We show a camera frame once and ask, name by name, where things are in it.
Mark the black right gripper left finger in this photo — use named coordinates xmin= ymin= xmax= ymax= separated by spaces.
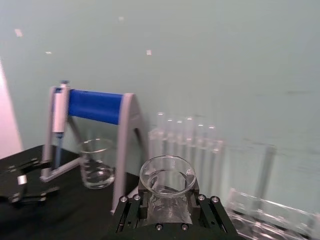
xmin=115 ymin=179 xmax=152 ymax=234

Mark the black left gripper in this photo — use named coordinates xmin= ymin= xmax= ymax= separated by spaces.
xmin=0 ymin=158 xmax=61 ymax=209

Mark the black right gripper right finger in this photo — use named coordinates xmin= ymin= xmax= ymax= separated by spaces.
xmin=185 ymin=179 xmax=239 ymax=236

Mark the clear glass flask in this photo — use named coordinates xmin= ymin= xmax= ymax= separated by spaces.
xmin=139 ymin=154 xmax=197 ymax=224

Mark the black table cloth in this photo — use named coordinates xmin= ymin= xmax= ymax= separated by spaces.
xmin=0 ymin=143 xmax=241 ymax=240

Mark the clear glass beaker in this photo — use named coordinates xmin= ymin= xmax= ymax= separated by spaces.
xmin=77 ymin=138 xmax=116 ymax=190

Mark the clear plastic well plate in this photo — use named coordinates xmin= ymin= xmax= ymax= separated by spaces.
xmin=225 ymin=187 xmax=320 ymax=240

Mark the white and blue pipette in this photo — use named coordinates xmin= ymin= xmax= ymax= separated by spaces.
xmin=51 ymin=79 xmax=71 ymax=169

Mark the clear acrylic test tube rack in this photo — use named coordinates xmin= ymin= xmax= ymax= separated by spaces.
xmin=147 ymin=128 xmax=225 ymax=195

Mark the clear glass test tube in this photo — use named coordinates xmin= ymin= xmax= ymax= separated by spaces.
xmin=195 ymin=123 xmax=205 ymax=186
xmin=185 ymin=116 xmax=195 ymax=163
xmin=155 ymin=111 xmax=166 ymax=158
xmin=166 ymin=118 xmax=176 ymax=157
xmin=175 ymin=120 xmax=184 ymax=158
xmin=207 ymin=125 xmax=217 ymax=193

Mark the clear acrylic stand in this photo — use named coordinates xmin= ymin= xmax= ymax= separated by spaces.
xmin=226 ymin=144 xmax=278 ymax=202

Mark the white panel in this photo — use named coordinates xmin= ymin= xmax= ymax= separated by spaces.
xmin=0 ymin=56 xmax=24 ymax=160

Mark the grey stand with blue bar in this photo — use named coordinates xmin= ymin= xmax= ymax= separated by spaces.
xmin=40 ymin=85 xmax=151 ymax=216

